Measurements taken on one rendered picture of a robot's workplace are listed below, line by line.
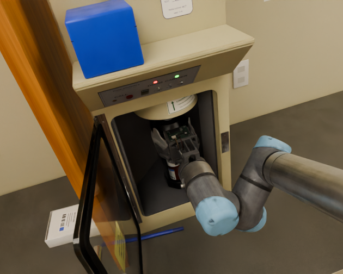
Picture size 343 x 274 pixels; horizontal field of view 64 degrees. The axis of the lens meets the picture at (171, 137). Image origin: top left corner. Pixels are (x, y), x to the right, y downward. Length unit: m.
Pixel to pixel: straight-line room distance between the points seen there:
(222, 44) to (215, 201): 0.29
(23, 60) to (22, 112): 0.64
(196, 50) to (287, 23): 0.80
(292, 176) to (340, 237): 0.43
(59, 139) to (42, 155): 0.67
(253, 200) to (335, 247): 0.35
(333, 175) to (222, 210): 0.19
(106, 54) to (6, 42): 0.14
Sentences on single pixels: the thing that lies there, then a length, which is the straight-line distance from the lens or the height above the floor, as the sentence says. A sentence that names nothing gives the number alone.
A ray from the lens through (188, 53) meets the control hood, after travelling 0.49.
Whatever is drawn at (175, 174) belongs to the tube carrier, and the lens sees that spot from 0.86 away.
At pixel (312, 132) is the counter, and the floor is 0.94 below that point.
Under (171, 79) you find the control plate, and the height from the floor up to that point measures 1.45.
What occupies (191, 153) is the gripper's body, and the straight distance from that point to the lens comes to 0.62.
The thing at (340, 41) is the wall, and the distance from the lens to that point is 1.48.
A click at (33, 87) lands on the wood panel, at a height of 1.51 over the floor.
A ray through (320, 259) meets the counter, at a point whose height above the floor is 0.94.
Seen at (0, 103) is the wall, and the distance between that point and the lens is 1.11.
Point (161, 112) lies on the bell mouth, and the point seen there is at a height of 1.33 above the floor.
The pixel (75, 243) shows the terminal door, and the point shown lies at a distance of 0.39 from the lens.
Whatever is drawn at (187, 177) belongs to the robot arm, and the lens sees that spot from 0.60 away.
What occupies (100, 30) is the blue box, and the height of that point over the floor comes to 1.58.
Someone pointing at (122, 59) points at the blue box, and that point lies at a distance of 0.46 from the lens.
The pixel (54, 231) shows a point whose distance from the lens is 0.99.
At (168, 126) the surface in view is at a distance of 0.75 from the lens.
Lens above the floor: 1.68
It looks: 36 degrees down
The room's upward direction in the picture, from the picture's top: 11 degrees counter-clockwise
